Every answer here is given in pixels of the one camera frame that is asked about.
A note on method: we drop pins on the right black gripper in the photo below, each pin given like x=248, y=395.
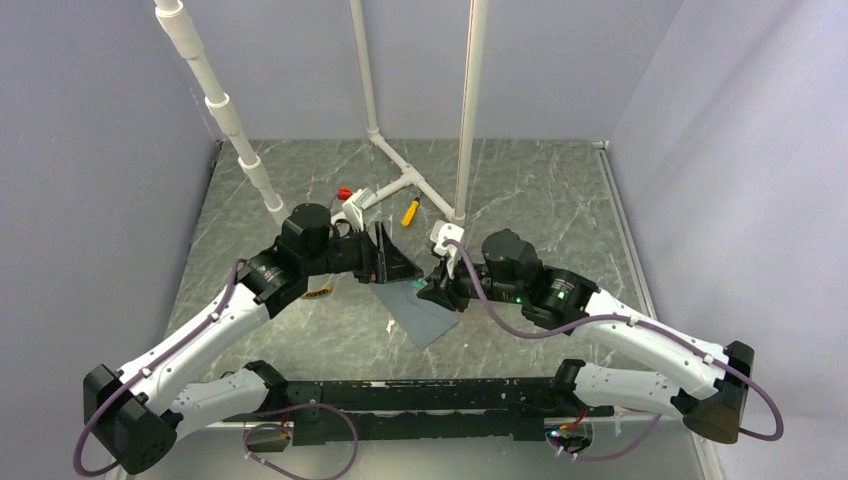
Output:
x=446, y=289

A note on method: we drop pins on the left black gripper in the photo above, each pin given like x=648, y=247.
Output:
x=382, y=261

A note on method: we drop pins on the grey-blue envelope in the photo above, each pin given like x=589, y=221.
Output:
x=422, y=321

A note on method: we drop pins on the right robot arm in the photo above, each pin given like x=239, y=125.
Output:
x=701, y=383

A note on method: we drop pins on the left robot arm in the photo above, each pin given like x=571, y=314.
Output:
x=135, y=414

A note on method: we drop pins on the white pipe with red stripe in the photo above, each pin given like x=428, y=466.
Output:
x=478, y=13

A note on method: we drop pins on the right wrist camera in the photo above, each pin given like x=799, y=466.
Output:
x=441, y=232

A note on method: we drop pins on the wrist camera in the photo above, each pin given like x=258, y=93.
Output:
x=441, y=232
x=353, y=204

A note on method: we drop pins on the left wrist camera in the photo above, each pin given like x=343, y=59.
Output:
x=353, y=204

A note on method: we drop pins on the yellow handled pliers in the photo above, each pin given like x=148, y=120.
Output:
x=318, y=293

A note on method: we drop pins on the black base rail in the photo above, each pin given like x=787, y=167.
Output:
x=521, y=408

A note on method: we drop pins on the white PVC pipe frame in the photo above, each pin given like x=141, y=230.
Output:
x=286, y=70

